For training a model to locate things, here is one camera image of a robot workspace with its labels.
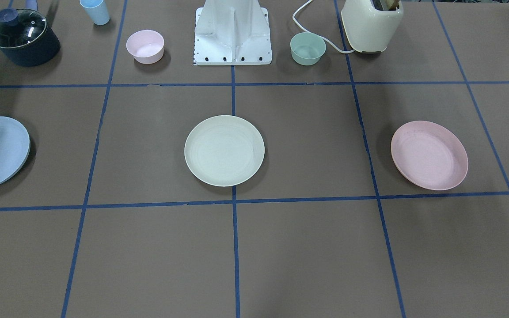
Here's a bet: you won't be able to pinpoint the pink plate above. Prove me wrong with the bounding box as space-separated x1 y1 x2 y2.
391 121 469 191

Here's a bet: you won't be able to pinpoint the cream white plate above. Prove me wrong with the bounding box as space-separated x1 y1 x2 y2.
184 115 266 187

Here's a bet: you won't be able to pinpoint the green bowl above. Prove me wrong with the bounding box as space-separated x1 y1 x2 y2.
289 32 327 66

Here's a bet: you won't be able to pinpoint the pink bowl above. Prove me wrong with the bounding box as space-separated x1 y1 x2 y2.
125 30 164 64

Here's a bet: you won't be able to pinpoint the cream toaster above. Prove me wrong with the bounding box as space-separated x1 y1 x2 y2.
341 0 404 54

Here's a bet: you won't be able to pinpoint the blue plastic cup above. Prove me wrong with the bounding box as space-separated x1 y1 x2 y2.
80 0 110 26

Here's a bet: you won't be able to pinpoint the dark blue lidded pot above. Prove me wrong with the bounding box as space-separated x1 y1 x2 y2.
0 0 61 67

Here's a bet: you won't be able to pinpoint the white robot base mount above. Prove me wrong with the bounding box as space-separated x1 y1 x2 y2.
193 0 273 66

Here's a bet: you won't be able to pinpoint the white toaster cable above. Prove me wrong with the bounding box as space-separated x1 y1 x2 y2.
292 0 355 54

